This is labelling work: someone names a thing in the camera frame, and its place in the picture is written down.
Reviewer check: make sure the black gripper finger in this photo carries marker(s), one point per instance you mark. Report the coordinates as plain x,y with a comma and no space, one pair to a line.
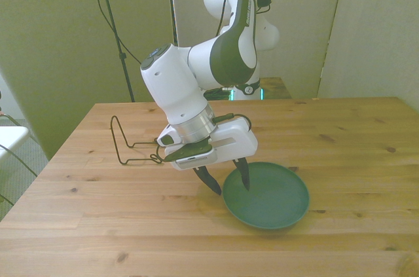
244,172
207,179

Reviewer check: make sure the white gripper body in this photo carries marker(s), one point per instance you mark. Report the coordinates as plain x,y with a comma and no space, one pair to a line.
234,139

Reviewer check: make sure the dark green round plate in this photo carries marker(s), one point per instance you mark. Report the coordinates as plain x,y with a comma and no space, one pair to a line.
271,198

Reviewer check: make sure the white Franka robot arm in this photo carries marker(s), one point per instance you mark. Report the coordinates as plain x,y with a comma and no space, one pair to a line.
170,87

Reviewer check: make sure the beige partition board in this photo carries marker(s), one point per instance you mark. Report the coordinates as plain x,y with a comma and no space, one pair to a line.
301,11

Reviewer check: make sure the black tripod stand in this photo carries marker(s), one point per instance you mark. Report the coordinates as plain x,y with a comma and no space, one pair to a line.
113,28

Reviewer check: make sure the white side table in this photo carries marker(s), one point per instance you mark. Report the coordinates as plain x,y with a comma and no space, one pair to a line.
10,139

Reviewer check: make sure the wrist camera box with mount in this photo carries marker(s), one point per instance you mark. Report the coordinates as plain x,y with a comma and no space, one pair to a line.
196,159

